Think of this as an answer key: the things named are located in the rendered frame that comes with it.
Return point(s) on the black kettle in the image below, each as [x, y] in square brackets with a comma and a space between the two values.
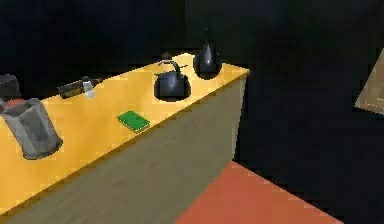
[171, 85]

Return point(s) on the black round vase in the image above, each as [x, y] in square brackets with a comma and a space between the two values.
[207, 61]

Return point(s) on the small grey dish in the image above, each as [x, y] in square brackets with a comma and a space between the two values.
[165, 57]

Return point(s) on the yellow topped counter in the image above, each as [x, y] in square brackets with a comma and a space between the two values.
[100, 146]

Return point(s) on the small white shaker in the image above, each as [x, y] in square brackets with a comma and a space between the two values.
[89, 88]

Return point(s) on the tan framed picture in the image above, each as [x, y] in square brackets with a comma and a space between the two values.
[373, 90]

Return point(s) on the dark grey toaster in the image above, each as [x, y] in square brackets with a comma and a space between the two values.
[8, 86]

